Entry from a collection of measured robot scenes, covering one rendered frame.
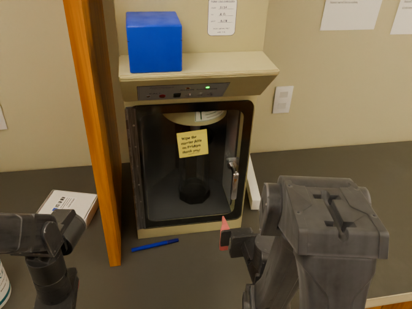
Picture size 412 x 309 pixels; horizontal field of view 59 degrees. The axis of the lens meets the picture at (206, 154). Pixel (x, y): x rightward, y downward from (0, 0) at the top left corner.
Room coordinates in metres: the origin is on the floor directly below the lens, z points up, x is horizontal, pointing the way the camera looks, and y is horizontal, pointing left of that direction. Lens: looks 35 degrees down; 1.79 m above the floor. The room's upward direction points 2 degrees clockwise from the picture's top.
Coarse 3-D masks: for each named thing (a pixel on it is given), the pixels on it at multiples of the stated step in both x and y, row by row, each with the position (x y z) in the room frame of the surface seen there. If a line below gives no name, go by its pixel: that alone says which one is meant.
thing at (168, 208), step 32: (160, 128) 0.76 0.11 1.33; (192, 128) 0.78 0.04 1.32; (224, 128) 0.79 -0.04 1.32; (160, 160) 0.76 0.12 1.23; (192, 160) 0.78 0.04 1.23; (224, 160) 0.80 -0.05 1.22; (160, 192) 0.76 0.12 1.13; (192, 192) 0.78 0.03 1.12; (224, 192) 0.80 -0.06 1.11; (160, 224) 0.76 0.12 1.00
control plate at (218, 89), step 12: (192, 84) 0.70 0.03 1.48; (204, 84) 0.70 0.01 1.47; (216, 84) 0.71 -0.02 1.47; (228, 84) 0.72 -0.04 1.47; (144, 96) 0.72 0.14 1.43; (156, 96) 0.73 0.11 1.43; (168, 96) 0.73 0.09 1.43; (180, 96) 0.74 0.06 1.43; (192, 96) 0.75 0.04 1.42; (204, 96) 0.76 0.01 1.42; (216, 96) 0.77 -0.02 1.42
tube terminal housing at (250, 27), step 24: (120, 0) 0.76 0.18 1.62; (144, 0) 0.77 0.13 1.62; (168, 0) 0.78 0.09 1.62; (192, 0) 0.79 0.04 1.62; (240, 0) 0.81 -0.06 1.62; (264, 0) 0.82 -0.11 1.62; (120, 24) 0.76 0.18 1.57; (192, 24) 0.79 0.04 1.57; (240, 24) 0.81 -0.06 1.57; (264, 24) 0.82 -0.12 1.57; (120, 48) 0.76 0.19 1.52; (192, 48) 0.79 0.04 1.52; (216, 48) 0.80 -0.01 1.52; (240, 48) 0.81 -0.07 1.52; (240, 96) 0.81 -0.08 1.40; (240, 216) 0.82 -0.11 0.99
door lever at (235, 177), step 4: (228, 164) 0.80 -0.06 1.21; (232, 164) 0.80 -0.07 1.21; (236, 164) 0.80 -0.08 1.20; (228, 168) 0.80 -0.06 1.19; (232, 168) 0.78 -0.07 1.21; (232, 172) 0.76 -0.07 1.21; (236, 172) 0.76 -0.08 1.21; (232, 176) 0.75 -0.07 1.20; (236, 176) 0.75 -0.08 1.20; (232, 180) 0.75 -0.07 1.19; (236, 180) 0.75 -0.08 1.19; (232, 184) 0.75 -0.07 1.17; (236, 184) 0.75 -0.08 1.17; (232, 188) 0.75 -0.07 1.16; (236, 188) 0.75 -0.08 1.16; (232, 192) 0.75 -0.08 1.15; (236, 192) 0.75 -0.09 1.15; (232, 196) 0.75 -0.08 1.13; (236, 196) 0.75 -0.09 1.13
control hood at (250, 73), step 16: (128, 64) 0.70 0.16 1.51; (192, 64) 0.72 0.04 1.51; (208, 64) 0.72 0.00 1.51; (224, 64) 0.73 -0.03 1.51; (240, 64) 0.73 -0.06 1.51; (256, 64) 0.73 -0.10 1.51; (272, 64) 0.74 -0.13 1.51; (128, 80) 0.65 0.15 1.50; (144, 80) 0.66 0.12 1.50; (160, 80) 0.67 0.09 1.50; (176, 80) 0.67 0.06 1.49; (192, 80) 0.68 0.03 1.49; (208, 80) 0.69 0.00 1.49; (224, 80) 0.70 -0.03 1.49; (240, 80) 0.71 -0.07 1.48; (256, 80) 0.72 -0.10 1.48; (272, 80) 0.73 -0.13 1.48; (128, 96) 0.71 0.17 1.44; (224, 96) 0.78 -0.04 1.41
